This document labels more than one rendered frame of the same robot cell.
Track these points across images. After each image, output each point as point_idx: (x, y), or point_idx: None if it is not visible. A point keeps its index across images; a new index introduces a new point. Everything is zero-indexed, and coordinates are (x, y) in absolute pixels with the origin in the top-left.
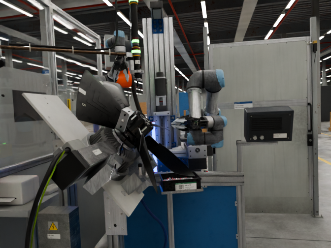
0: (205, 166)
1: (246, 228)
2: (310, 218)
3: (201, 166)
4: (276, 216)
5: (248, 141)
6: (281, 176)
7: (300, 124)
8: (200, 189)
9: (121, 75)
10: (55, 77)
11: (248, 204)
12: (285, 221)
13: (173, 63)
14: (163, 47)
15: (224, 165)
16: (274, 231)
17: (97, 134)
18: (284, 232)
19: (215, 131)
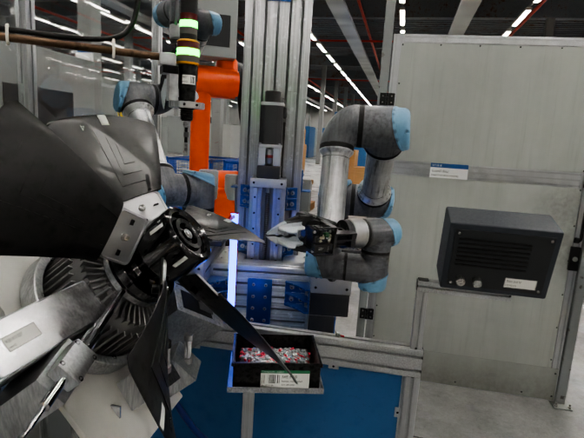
0: (346, 310)
1: (417, 414)
2: (546, 409)
3: (336, 310)
4: (479, 396)
5: (442, 287)
6: (504, 321)
7: (560, 224)
8: (316, 388)
9: (220, 74)
10: (33, 83)
11: (428, 365)
12: (497, 409)
13: (306, 74)
14: (288, 36)
15: (394, 285)
16: (471, 429)
17: (64, 259)
18: (491, 434)
19: (372, 255)
